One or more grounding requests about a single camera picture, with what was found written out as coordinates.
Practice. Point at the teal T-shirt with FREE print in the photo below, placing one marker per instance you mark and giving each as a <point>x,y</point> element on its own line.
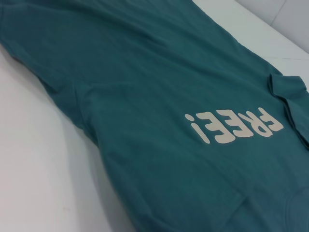
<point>144,108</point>

